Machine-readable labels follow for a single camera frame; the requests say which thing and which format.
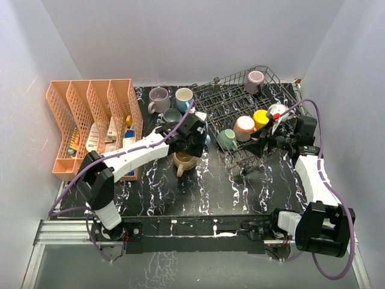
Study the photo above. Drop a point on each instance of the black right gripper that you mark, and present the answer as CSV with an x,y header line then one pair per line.
x,y
257,147

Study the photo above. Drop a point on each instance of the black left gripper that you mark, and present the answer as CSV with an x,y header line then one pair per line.
x,y
196,152

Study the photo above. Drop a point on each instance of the light blue ribbed mug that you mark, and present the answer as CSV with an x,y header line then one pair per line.
x,y
207,140

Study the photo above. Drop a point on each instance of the tan glazed round mug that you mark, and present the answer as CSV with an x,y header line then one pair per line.
x,y
183,162

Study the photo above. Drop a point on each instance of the peach pink mug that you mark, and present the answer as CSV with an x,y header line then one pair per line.
x,y
243,128

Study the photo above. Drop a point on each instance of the yellow mug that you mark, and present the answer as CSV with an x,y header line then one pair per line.
x,y
260,119

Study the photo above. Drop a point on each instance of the green teal mug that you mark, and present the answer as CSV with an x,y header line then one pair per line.
x,y
227,140

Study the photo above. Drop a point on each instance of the white speckled ceramic mug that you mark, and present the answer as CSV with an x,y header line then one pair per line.
x,y
279,109

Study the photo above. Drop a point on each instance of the lavender textured mug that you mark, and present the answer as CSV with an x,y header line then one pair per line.
x,y
253,82

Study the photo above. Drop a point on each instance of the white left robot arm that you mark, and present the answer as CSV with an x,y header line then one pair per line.
x,y
98,173

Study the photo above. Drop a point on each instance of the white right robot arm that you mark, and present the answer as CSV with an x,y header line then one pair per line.
x,y
323,227

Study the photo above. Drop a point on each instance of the grey mug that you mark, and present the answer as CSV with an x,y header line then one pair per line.
x,y
170,115

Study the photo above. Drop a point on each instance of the blue mug white interior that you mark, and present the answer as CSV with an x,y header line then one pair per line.
x,y
184,97

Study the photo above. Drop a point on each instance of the lilac mug at back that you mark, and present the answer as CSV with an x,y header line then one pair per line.
x,y
159,100

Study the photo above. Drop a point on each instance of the papers in organizer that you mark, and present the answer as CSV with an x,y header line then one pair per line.
x,y
93,138

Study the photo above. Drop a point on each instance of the orange plastic file organizer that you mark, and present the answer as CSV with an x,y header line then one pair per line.
x,y
79,106

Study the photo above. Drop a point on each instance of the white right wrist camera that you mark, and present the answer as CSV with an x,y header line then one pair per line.
x,y
276,122

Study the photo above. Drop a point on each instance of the grey wire dish rack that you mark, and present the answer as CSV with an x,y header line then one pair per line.
x,y
225,99

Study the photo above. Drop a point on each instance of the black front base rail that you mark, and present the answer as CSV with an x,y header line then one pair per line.
x,y
252,234

